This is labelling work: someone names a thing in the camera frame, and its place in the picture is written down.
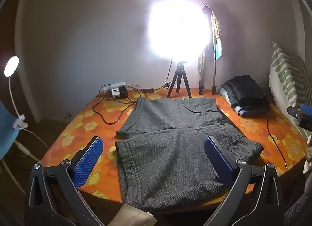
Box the small black tripod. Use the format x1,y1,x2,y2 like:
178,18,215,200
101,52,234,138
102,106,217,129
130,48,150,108
166,60,192,99

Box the white clip-on gooseneck lamp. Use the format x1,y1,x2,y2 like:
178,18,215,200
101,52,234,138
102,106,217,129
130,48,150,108
4,56,28,129

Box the stack of folded dark clothes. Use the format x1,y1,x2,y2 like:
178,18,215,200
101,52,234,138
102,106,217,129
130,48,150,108
218,75,270,118

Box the grey woven short pants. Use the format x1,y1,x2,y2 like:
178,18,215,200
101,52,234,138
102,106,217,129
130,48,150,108
115,97,265,212

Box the colourful printed hanging cloth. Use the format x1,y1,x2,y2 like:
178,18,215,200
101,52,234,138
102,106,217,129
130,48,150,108
197,9,223,74

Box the long black looped cable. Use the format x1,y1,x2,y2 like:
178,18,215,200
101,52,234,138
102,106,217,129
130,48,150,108
93,84,149,124

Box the bright round ring light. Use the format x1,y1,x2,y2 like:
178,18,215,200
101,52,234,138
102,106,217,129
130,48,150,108
147,3,212,61

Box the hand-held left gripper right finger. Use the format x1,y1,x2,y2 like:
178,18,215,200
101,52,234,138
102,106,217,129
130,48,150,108
203,136,285,226

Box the grey striped cloth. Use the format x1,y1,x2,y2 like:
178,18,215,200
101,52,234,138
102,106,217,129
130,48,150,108
284,189,312,226

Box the orange floral bed sheet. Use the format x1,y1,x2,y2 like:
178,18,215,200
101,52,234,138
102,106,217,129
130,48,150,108
39,87,309,204

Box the white power strip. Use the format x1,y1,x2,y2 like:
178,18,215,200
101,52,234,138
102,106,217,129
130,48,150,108
102,82,127,94

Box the beige cushion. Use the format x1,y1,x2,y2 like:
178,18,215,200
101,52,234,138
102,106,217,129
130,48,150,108
104,204,156,226

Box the tall metal light stand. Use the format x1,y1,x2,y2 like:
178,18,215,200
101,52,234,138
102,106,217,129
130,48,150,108
199,4,218,95

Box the blue plastic chair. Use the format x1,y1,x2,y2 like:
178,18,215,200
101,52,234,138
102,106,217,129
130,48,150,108
0,99,41,193

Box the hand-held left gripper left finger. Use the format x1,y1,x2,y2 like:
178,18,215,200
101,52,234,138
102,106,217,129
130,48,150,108
27,136,104,226

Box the white lamp cable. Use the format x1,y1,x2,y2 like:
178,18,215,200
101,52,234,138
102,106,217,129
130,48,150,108
23,128,58,149

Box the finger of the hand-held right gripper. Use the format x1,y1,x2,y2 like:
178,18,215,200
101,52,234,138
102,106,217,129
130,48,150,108
300,103,312,115
287,106,304,119

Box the thin black cable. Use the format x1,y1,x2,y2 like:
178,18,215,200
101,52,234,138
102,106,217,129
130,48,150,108
266,101,287,168

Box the green white striped blanket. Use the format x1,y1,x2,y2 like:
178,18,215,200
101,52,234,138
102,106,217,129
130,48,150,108
268,42,312,139

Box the person's right hand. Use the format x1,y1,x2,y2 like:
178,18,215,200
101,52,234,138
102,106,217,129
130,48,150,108
303,133,312,175

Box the ring light black cable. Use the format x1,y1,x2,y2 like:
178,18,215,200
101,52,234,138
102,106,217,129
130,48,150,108
154,58,174,91

